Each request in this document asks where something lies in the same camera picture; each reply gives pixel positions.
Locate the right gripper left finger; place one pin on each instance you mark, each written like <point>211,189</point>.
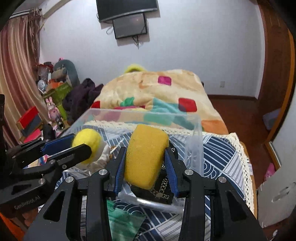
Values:
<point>120,170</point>

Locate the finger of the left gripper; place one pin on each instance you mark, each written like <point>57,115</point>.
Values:
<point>58,145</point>
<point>72,156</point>

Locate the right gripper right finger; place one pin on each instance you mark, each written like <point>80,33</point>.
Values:
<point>171,164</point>

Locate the yellow fuzzy ball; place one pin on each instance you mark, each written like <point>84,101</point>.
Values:
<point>91,138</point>

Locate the white sock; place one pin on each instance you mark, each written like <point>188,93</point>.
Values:
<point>99,162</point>

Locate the yellow sponge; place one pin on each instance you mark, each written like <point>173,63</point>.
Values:
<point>145,155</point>

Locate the clear plastic storage box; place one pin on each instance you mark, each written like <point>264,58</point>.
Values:
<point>116,127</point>

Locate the green knitted glove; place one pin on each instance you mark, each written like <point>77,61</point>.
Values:
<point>123,225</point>

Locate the left hand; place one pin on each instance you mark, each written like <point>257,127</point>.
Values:
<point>30,216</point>

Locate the pink rabbit toy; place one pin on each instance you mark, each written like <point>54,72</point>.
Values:
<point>54,113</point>

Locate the red box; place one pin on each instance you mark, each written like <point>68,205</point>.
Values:
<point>29,122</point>

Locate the dark purple garment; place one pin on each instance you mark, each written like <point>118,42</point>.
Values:
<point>80,99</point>

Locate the green cardboard box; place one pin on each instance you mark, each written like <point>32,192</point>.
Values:
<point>57,95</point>

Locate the colourful fleece blanket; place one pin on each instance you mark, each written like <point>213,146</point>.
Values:
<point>172,91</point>

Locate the striped red curtain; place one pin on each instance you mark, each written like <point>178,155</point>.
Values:
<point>20,51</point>

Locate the grey plush toy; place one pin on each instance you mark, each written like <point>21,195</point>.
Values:
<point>65,70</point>

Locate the brown wooden door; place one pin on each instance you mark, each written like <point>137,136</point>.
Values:
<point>279,66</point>

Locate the small wall monitor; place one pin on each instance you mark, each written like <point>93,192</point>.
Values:
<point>130,26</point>

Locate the large wall television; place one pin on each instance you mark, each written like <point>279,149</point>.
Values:
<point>111,9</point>

